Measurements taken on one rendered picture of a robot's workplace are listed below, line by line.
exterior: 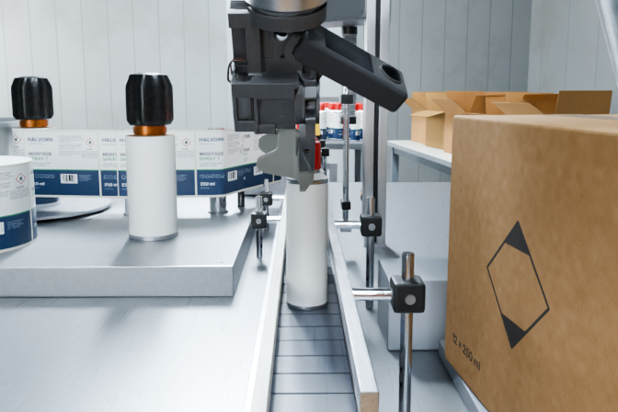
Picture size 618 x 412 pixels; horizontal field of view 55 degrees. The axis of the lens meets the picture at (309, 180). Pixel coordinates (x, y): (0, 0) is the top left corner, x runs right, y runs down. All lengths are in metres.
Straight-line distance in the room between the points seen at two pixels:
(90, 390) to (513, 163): 0.49
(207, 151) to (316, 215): 0.63
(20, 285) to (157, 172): 0.29
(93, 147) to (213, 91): 3.77
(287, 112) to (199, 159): 0.76
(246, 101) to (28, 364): 0.42
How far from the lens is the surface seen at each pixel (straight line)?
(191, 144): 1.31
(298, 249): 0.72
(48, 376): 0.76
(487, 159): 0.57
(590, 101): 2.78
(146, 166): 1.09
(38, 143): 1.42
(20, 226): 1.14
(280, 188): 1.54
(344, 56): 0.55
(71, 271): 1.00
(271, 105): 0.56
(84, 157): 1.37
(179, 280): 0.96
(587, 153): 0.43
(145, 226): 1.11
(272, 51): 0.56
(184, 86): 5.10
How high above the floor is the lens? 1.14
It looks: 8 degrees down
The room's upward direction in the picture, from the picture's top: straight up
